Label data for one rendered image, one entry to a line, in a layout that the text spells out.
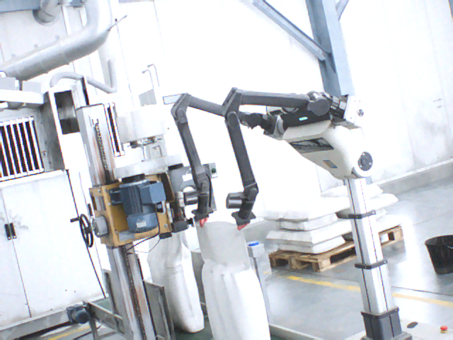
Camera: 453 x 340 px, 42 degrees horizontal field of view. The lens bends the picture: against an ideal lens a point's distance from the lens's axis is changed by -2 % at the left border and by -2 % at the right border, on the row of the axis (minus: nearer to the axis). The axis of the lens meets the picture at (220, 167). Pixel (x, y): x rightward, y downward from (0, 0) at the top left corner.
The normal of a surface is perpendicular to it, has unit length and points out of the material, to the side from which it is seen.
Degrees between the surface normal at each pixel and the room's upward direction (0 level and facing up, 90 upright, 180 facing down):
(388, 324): 90
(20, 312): 90
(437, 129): 90
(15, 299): 90
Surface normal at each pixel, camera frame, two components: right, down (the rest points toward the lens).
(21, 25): 0.48, -0.06
